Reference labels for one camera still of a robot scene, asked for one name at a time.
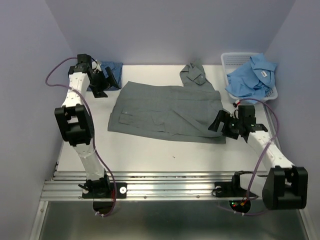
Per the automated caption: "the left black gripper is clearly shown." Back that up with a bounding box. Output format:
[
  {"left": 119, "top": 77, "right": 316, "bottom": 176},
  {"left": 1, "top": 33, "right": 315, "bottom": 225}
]
[{"left": 90, "top": 67, "right": 121, "bottom": 99}]

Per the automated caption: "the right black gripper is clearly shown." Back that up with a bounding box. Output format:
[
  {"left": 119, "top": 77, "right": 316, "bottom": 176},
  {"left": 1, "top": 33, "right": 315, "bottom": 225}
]
[{"left": 207, "top": 109, "right": 243, "bottom": 139}]

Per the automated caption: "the grey long sleeve shirt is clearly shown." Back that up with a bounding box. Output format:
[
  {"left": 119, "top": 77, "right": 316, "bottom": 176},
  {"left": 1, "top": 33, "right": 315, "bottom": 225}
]
[{"left": 107, "top": 59, "right": 226, "bottom": 144}]

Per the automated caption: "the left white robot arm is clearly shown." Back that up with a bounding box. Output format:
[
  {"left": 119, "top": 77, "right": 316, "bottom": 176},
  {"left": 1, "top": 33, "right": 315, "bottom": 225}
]
[{"left": 54, "top": 53, "right": 120, "bottom": 199}]

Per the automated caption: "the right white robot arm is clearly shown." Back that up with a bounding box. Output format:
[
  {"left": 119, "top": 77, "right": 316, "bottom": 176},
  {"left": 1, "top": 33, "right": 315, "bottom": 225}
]
[{"left": 209, "top": 105, "right": 308, "bottom": 214}]

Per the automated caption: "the folded blue checkered shirt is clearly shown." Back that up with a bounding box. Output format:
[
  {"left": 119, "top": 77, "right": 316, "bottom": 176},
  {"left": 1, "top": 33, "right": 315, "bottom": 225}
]
[{"left": 91, "top": 59, "right": 123, "bottom": 88}]

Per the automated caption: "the light blue shirt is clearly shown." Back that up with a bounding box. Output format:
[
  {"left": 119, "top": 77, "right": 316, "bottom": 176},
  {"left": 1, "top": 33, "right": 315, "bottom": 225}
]
[{"left": 225, "top": 53, "right": 278, "bottom": 105}]

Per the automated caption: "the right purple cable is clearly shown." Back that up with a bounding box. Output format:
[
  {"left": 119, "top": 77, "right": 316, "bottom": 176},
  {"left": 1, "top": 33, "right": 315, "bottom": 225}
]
[{"left": 217, "top": 97, "right": 280, "bottom": 216}]

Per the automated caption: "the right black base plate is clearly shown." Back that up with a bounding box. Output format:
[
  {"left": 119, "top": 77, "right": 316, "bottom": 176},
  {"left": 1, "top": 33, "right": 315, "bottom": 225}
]
[{"left": 212, "top": 181, "right": 247, "bottom": 198}]

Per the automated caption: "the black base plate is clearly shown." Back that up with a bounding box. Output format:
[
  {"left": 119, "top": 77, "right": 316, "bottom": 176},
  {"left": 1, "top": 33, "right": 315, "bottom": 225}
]
[
  {"left": 212, "top": 181, "right": 247, "bottom": 198},
  {"left": 78, "top": 182, "right": 127, "bottom": 199}
]

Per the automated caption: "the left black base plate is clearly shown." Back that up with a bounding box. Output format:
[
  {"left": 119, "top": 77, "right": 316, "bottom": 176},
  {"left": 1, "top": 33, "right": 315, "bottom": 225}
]
[{"left": 78, "top": 182, "right": 127, "bottom": 199}]

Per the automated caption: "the aluminium mounting rail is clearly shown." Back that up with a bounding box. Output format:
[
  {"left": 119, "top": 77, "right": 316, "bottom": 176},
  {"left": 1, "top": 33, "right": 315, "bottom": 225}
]
[{"left": 39, "top": 99, "right": 306, "bottom": 201}]

